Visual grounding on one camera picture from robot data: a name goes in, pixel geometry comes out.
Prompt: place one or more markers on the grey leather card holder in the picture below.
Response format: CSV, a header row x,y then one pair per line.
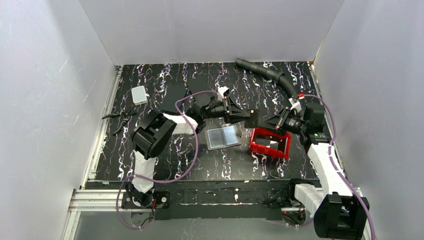
x,y
224,137

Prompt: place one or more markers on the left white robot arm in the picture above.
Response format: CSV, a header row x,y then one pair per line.
x,y
155,130

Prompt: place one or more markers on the white square box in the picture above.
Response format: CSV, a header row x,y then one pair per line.
x,y
139,95

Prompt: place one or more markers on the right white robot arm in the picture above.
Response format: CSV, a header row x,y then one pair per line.
x,y
337,211

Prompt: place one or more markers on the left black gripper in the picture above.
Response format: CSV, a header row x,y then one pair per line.
x,y
227,108

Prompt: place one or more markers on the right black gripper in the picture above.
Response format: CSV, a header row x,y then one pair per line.
x,y
284,119

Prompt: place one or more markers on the black pliers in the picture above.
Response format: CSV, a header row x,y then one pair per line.
x,y
123,117

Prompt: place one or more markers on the black flat box left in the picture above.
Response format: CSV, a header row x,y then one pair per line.
x,y
173,94

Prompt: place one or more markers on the black flat box right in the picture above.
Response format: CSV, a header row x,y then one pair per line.
x,y
196,85

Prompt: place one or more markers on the red plastic bin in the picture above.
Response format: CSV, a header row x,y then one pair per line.
x,y
270,144

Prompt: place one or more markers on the black flat box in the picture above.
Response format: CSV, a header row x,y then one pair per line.
x,y
173,94
196,85

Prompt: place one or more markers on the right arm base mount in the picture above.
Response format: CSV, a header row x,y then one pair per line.
x,y
293,212

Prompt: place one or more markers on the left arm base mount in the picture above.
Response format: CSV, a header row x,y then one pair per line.
x,y
149,200

